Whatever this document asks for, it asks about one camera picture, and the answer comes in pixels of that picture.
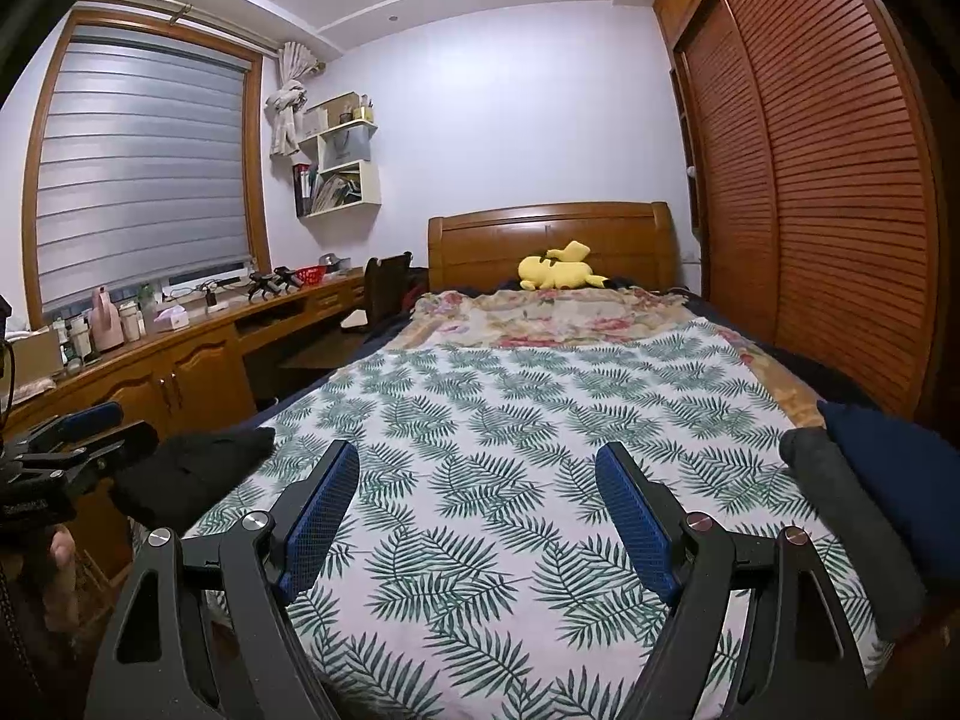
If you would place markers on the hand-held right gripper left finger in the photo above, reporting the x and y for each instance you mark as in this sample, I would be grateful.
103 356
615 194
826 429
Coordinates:
322 510

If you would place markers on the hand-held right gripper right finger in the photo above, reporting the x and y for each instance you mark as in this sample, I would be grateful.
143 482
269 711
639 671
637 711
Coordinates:
637 525

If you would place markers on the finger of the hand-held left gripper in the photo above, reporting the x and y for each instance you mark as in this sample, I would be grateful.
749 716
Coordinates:
116 446
82 420

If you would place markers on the black double-breasted coat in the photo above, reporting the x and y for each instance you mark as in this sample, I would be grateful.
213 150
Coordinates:
195 476

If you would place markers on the person's left hand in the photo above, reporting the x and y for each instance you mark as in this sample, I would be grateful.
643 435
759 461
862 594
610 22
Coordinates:
58 577

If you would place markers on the cardboard box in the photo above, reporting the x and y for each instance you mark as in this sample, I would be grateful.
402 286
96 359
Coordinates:
36 360

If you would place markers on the wooden desk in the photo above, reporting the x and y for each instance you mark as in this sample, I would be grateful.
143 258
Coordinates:
195 382

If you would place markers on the pink bottle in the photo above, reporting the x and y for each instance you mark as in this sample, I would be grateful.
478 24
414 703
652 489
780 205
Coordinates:
108 319

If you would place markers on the white jar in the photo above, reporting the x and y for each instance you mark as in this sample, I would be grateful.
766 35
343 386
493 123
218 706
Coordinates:
130 320

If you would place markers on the pink tissue box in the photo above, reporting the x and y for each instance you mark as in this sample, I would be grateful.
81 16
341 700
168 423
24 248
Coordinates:
171 319

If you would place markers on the green bottle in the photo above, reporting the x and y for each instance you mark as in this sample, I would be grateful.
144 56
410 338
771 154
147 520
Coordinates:
150 304

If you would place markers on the floral blanket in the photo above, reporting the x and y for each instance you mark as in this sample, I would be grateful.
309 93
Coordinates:
570 319

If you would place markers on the folded grey cloth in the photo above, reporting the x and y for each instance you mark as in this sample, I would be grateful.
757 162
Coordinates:
855 525

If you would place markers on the black tripod device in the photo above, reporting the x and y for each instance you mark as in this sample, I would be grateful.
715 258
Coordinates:
270 283

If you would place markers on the dark wooden chair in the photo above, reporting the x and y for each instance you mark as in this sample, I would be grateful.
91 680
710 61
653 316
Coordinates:
388 292

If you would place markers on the red basket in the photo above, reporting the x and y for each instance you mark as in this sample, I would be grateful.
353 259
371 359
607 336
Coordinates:
310 276

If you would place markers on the grey window blind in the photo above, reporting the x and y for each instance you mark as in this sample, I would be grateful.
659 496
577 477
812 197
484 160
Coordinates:
142 172

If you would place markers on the folded navy cloth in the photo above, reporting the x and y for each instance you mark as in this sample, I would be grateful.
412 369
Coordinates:
900 495

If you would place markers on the yellow plush toy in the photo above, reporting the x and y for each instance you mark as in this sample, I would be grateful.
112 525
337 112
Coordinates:
559 272

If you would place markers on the wooden bed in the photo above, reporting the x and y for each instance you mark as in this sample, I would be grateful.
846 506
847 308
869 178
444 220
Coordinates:
487 244

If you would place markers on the row of books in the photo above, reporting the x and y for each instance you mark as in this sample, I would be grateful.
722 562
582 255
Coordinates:
326 191

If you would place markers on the grey paper bag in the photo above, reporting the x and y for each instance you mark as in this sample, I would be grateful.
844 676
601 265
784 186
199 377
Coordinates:
346 144

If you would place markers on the tied beige curtain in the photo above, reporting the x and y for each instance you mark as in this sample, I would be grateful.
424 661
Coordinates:
286 109

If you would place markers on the wooden louvred wardrobe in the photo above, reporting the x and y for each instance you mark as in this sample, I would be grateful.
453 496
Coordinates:
825 165

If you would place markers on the brass curtain rod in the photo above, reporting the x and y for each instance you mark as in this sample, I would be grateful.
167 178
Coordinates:
247 34

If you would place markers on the wooden window frame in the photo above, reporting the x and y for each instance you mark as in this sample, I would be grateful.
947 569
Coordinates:
259 165

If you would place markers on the white wall shelf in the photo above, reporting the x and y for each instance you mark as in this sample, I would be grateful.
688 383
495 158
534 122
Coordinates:
369 184

